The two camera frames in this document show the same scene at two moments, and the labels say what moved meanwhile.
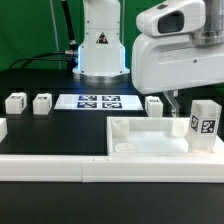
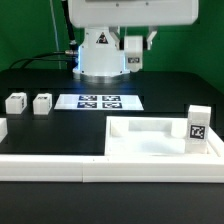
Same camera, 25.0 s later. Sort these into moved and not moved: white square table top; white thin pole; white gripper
Moved: white gripper
Not moved: white square table top; white thin pole
